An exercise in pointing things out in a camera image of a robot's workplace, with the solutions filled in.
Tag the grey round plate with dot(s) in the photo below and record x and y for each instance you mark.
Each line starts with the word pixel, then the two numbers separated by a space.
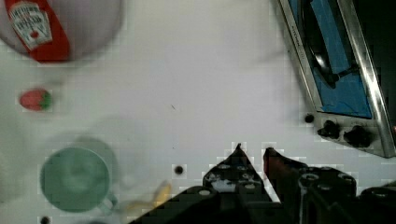
pixel 88 24

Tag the peeled banana toy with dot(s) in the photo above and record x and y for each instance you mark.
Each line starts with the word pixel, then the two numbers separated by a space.
pixel 132 210

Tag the blue oven door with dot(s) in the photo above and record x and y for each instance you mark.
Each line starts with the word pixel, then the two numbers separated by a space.
pixel 331 58

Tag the green cup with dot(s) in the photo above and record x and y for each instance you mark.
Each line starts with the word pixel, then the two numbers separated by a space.
pixel 79 177

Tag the red strawberry toy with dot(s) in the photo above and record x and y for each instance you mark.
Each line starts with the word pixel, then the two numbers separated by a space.
pixel 36 100

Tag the red ketchup bottle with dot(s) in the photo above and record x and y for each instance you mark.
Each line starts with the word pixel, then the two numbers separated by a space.
pixel 39 30

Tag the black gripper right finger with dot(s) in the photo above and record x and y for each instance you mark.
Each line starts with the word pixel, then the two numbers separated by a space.
pixel 310 195

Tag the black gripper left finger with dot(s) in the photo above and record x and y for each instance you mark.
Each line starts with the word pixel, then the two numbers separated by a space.
pixel 234 173

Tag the black toaster oven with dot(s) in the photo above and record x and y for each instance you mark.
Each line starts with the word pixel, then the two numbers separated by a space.
pixel 370 26

